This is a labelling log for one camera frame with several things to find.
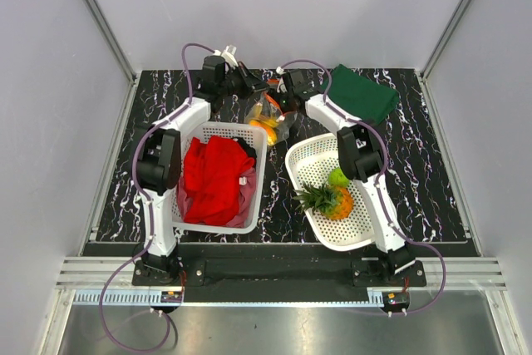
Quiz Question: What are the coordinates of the purple cable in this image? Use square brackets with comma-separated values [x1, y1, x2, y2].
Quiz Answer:
[98, 42, 221, 351]
[276, 59, 448, 317]

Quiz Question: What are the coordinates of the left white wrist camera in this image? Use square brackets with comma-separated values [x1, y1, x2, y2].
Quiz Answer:
[213, 45, 239, 69]

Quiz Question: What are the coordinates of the green folded cloth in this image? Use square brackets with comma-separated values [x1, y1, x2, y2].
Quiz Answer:
[328, 64, 400, 124]

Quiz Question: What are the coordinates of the clear zip top bag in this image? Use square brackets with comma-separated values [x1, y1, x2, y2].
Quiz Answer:
[244, 78, 298, 146]

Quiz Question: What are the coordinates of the orange fake mango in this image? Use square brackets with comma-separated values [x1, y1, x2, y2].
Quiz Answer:
[260, 122, 278, 146]

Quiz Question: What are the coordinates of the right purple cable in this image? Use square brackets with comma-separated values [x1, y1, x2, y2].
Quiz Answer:
[276, 59, 448, 317]

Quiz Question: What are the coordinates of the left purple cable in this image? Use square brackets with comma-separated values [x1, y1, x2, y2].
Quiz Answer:
[98, 42, 221, 351]

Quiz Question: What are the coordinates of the green fake lime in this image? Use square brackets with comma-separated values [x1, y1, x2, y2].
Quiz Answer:
[328, 168, 350, 188]

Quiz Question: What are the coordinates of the black cloth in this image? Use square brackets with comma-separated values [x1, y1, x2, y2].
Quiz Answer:
[233, 137, 257, 160]

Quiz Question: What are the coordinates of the pink cloth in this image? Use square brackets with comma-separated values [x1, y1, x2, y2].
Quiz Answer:
[176, 168, 257, 229]

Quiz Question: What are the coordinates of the red cloth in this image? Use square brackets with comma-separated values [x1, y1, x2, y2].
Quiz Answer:
[181, 136, 256, 224]

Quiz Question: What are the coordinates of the aluminium rail frame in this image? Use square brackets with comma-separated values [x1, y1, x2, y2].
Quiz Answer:
[56, 257, 506, 308]

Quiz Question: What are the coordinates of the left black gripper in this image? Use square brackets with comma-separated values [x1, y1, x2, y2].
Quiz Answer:
[218, 62, 269, 101]

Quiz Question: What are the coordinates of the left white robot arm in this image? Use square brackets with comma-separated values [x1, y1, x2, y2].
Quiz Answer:
[131, 52, 268, 285]

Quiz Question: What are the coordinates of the fake pineapple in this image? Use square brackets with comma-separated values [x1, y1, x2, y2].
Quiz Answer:
[294, 183, 354, 220]

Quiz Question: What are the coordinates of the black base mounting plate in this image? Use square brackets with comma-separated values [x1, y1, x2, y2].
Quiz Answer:
[132, 243, 427, 303]

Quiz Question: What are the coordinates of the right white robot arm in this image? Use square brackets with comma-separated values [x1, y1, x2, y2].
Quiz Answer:
[277, 67, 415, 286]

